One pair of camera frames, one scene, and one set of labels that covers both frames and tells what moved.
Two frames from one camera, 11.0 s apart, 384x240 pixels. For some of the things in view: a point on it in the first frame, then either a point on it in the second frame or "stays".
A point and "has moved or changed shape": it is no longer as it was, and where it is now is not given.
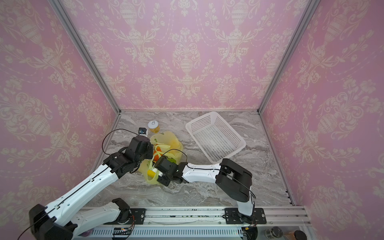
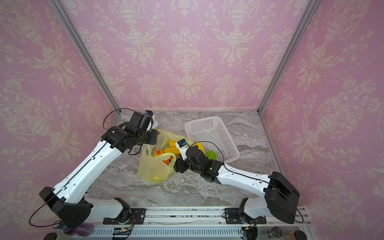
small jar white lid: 153,126 stays
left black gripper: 150,148 → 154,136
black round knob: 300,235 stays
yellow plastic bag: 164,143 stays
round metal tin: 274,232 stays
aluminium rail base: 202,224 stays
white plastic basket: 217,138 has moved or changed shape
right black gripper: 162,167 → 179,166
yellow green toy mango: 151,173 → 200,146
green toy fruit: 172,160 → 211,155
